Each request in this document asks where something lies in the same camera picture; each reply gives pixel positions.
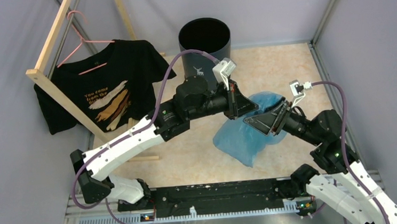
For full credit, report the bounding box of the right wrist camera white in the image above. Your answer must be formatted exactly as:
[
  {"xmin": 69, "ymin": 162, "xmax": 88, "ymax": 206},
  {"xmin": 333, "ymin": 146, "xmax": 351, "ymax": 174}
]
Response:
[{"xmin": 289, "ymin": 79, "xmax": 313, "ymax": 108}]

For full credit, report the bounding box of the black printed t-shirt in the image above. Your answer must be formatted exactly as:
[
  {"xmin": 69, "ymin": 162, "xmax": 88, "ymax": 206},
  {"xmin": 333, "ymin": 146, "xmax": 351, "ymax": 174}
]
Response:
[{"xmin": 51, "ymin": 39, "xmax": 169, "ymax": 132}]

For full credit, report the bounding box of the wooden clothes rack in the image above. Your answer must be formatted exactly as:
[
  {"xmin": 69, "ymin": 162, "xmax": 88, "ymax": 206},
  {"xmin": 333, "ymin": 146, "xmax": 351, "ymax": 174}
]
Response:
[{"xmin": 20, "ymin": 0, "xmax": 174, "ymax": 171}]

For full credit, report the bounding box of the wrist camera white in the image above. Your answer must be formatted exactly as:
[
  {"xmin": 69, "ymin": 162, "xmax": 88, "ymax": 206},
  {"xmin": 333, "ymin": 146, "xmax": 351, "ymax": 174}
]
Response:
[
  {"xmin": 289, "ymin": 79, "xmax": 313, "ymax": 108},
  {"xmin": 212, "ymin": 58, "xmax": 236, "ymax": 91}
]

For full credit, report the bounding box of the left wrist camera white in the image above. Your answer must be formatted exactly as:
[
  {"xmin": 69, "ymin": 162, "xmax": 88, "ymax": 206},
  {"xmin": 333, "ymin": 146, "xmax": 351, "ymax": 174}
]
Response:
[{"xmin": 212, "ymin": 58, "xmax": 236, "ymax": 91}]

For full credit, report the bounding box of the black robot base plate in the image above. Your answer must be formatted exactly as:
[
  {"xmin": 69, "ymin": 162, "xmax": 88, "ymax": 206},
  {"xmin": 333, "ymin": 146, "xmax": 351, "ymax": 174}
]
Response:
[{"xmin": 147, "ymin": 176, "xmax": 299, "ymax": 220}]

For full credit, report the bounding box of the blue plastic trash bag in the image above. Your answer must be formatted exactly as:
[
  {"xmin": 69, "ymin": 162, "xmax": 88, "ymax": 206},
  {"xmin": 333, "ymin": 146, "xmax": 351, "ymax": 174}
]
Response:
[{"xmin": 212, "ymin": 91, "xmax": 287, "ymax": 167}]

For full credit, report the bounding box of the pink clothes hanger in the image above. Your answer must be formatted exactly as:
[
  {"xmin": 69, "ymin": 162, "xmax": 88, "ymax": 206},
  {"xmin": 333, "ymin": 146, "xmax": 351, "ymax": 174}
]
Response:
[{"xmin": 56, "ymin": 10, "xmax": 115, "ymax": 75}]

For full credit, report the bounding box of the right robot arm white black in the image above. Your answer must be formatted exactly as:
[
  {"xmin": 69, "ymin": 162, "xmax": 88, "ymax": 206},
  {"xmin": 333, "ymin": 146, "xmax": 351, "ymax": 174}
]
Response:
[{"xmin": 244, "ymin": 99, "xmax": 397, "ymax": 224}]

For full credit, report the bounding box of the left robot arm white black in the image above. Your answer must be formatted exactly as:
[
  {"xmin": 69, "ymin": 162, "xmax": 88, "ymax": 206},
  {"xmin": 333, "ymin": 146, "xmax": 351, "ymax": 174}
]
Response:
[{"xmin": 70, "ymin": 76, "xmax": 258, "ymax": 209}]

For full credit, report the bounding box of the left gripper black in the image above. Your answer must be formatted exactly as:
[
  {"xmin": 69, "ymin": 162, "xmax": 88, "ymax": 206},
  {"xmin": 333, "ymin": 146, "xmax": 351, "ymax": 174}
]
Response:
[{"xmin": 186, "ymin": 76, "xmax": 260, "ymax": 123}]

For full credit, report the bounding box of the aluminium frame rail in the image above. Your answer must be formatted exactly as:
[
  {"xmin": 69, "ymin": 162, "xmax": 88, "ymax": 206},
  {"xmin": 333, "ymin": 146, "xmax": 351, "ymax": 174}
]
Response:
[{"xmin": 65, "ymin": 194, "xmax": 324, "ymax": 224}]

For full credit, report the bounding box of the dark round trash bin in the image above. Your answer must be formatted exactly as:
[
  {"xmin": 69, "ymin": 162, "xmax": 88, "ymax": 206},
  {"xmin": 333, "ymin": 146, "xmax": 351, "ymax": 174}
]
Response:
[{"xmin": 178, "ymin": 18, "xmax": 231, "ymax": 91}]

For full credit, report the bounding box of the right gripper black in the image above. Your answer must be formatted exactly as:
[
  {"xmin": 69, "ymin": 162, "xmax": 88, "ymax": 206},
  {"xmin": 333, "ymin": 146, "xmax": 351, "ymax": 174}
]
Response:
[{"xmin": 241, "ymin": 93, "xmax": 321, "ymax": 151}]

